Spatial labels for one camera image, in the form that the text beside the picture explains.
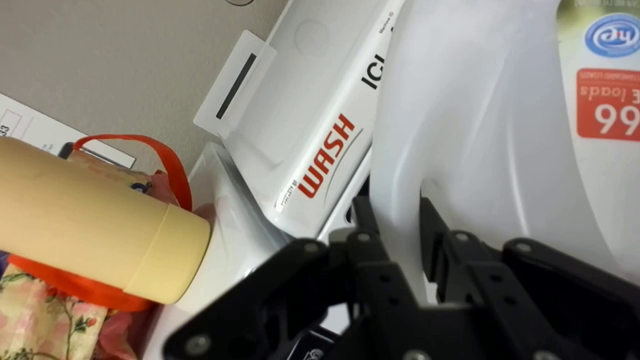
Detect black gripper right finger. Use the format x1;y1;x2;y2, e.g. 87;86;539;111
418;196;640;360

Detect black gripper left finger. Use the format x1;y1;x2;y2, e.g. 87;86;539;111
162;192;410;360

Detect translucent white detergent bottle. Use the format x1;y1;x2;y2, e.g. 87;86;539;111
368;0;640;308

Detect white washing machine numbered 9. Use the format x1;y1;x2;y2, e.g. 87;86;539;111
141;0;408;360

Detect white card slot box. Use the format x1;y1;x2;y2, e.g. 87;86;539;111
191;27;279;142

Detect tan plastic bottle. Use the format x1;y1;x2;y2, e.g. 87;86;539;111
0;136;214;308

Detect floral patterned cloth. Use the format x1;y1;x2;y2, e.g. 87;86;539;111
0;131;201;360

